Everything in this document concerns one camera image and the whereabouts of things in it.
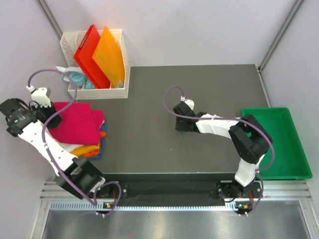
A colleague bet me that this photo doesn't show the magenta t shirt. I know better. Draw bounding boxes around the magenta t shirt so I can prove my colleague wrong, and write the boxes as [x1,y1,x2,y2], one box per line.
[48,103,105,145]

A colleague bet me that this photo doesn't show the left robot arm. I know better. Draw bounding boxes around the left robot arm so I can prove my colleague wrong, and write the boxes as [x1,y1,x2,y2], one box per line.
[0,99,113,205]

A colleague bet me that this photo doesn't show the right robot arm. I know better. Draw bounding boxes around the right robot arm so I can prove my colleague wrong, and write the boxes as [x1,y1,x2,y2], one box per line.
[173,100,274,197]

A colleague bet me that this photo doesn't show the white folded t shirt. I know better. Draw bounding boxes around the white folded t shirt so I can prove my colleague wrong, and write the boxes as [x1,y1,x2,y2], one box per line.
[55,140,83,152]

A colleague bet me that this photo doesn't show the teal white headphones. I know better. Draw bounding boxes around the teal white headphones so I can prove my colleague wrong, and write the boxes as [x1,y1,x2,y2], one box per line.
[56,66,96,90]

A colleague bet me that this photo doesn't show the blue folded t shirt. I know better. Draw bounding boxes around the blue folded t shirt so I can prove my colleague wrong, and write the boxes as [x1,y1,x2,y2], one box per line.
[87,123,108,161]

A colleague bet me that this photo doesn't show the red plastic folder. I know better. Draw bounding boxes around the red plastic folder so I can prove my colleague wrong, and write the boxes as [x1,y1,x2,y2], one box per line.
[74,24,111,89]

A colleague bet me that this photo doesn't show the white plastic organizer basket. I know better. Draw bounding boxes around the white plastic organizer basket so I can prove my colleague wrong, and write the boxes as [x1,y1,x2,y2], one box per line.
[60,30,131,100]

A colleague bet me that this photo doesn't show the orange plastic folder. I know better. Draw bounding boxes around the orange plastic folder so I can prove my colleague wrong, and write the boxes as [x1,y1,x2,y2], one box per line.
[93,26,125,88]

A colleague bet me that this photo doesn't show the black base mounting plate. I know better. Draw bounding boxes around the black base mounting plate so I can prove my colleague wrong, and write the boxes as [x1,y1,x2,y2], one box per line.
[97,173,261,207]

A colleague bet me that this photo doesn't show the green plastic tray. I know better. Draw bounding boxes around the green plastic tray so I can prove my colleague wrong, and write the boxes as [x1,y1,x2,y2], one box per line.
[241,108,313,180]

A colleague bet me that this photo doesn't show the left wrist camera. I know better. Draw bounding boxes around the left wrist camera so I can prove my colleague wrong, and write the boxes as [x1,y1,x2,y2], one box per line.
[26,86,52,108]

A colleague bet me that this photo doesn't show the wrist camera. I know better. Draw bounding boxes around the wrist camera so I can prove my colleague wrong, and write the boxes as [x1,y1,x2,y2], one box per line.
[26,86,52,108]
[180,96,194,110]

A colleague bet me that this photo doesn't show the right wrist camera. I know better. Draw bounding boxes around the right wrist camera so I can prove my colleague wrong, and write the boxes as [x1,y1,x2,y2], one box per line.
[180,96,194,110]

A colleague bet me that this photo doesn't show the white slotted cable duct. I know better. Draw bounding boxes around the white slotted cable duct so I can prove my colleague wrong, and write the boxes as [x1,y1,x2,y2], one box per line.
[49,201,252,212]

